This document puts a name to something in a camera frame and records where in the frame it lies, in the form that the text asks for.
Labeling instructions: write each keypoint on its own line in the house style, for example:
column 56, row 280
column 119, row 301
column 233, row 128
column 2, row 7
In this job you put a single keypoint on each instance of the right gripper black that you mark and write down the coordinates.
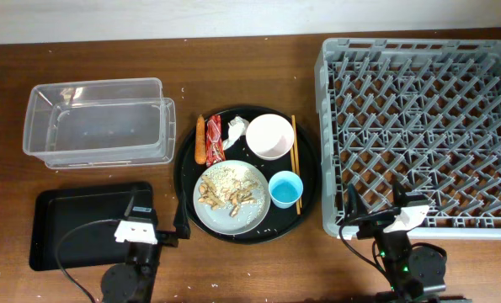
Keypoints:
column 375, row 224

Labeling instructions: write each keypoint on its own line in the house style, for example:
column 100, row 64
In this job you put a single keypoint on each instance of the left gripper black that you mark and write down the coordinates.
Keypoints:
column 180, row 224

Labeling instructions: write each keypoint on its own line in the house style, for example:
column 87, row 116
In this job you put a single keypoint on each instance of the light blue cup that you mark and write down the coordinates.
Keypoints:
column 285, row 188

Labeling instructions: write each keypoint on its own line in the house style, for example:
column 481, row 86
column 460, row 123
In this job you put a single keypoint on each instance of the wooden chopstick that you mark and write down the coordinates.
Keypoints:
column 293, row 169
column 295, row 146

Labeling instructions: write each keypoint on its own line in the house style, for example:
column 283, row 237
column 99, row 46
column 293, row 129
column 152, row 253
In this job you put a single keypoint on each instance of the white pink bowl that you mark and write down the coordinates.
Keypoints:
column 270, row 136

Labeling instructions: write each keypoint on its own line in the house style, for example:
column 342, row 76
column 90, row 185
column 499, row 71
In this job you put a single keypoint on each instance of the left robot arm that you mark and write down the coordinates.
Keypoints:
column 134, row 279

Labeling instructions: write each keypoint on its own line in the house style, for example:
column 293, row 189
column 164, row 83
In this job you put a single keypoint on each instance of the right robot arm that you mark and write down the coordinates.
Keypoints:
column 414, row 271

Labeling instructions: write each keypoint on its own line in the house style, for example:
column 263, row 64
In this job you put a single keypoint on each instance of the grey dishwasher rack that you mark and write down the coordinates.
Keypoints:
column 424, row 113

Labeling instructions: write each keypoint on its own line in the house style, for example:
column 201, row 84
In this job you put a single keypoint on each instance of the orange carrot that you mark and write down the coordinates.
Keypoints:
column 200, row 146

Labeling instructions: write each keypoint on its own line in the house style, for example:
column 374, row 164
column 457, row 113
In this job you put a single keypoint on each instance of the grey plate with food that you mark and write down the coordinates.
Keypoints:
column 231, row 197

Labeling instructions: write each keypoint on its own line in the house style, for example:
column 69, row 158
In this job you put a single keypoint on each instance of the black rectangular tray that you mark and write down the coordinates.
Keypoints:
column 58, row 211

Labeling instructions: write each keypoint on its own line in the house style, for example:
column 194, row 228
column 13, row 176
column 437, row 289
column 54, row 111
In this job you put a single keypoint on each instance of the red snack wrapper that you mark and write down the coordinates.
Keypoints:
column 214, row 148

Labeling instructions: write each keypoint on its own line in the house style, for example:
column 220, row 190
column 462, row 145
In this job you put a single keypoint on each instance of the clear plastic bin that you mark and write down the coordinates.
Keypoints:
column 105, row 123

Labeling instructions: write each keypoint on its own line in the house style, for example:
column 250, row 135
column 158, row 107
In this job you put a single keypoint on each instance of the round black tray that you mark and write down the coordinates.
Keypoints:
column 277, row 221

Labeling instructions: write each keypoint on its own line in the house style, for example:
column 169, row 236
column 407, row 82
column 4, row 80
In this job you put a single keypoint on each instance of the crumpled white tissue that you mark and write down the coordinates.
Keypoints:
column 236, row 128

